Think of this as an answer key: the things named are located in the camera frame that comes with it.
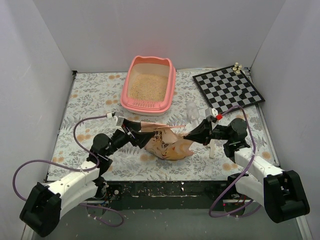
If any pink cat litter bag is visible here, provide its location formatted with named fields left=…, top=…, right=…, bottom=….
left=140, top=121, right=194, bottom=161

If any clear plastic scoop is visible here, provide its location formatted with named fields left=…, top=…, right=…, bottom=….
left=186, top=101, right=200, bottom=131

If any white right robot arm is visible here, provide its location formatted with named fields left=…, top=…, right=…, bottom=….
left=184, top=118, right=310, bottom=223

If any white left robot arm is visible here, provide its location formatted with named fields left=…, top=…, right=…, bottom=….
left=19, top=119, right=155, bottom=237

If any pink cat litter box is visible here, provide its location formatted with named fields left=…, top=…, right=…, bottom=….
left=120, top=55, right=176, bottom=116

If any black chess piece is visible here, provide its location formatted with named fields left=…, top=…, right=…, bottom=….
left=239, top=91, right=246, bottom=99

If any floral table mat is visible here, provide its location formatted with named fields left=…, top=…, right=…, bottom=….
left=46, top=68, right=278, bottom=182

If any black grey chessboard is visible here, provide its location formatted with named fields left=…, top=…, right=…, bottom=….
left=192, top=66, right=265, bottom=114

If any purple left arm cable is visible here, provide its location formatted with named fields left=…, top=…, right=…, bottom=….
left=12, top=114, right=125, bottom=228

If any white plastic bracket piece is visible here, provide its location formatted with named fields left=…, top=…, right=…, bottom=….
left=206, top=139, right=216, bottom=159

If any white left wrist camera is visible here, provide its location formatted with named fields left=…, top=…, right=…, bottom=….
left=106, top=112, right=125, bottom=132

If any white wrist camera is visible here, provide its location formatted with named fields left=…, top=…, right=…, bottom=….
left=205, top=107, right=223, bottom=123
left=106, top=112, right=125, bottom=132

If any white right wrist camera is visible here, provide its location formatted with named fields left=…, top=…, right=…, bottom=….
left=205, top=107, right=223, bottom=123

